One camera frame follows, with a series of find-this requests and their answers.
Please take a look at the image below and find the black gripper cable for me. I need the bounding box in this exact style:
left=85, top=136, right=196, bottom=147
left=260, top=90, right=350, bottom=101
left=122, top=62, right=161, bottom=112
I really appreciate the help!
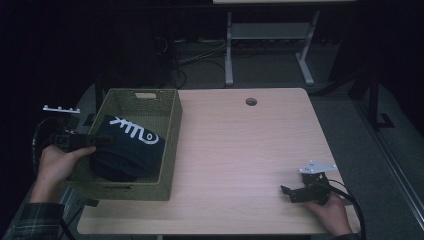
left=31, top=115, right=73, bottom=176
left=324, top=179, right=367, bottom=240

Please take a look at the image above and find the black metal stand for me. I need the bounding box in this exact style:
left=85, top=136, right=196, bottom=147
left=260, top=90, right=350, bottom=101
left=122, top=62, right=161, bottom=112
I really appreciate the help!
left=348, top=64, right=396, bottom=132

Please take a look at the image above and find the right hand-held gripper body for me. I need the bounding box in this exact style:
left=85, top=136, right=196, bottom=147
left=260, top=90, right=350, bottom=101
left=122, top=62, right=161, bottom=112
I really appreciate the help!
left=289, top=160, right=338, bottom=205

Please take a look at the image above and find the person's left hand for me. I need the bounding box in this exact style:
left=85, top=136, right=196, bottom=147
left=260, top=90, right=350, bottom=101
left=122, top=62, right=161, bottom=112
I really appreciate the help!
left=35, top=145, right=97, bottom=189

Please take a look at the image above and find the bundle of floor cables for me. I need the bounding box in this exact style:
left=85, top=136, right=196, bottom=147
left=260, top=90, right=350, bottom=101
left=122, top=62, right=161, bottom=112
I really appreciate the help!
left=154, top=35, right=228, bottom=89

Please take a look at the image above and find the green woven basket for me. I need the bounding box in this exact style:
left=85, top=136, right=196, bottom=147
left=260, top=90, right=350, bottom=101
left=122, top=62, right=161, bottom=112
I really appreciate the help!
left=67, top=87, right=184, bottom=202

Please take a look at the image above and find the person's right hand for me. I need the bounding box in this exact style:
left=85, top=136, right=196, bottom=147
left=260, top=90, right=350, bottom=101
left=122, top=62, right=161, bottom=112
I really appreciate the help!
left=304, top=194, right=353, bottom=237

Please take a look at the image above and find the white metal stand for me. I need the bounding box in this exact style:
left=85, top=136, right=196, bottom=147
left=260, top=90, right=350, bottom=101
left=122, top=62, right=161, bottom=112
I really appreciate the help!
left=224, top=9, right=322, bottom=87

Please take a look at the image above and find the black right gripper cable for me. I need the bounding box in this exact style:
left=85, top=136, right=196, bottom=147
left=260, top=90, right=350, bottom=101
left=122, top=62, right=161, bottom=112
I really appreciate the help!
left=324, top=179, right=367, bottom=240

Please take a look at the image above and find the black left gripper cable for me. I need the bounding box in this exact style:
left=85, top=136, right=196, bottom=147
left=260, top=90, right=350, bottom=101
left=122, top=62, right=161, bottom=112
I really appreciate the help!
left=31, top=115, right=73, bottom=176

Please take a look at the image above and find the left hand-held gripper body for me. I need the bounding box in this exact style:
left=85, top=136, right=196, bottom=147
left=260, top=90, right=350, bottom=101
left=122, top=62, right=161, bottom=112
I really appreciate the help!
left=43, top=104, right=98, bottom=154

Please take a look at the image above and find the dark garment with white print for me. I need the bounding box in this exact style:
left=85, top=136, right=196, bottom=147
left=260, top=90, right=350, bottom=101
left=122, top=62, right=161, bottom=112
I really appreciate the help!
left=89, top=114, right=167, bottom=183

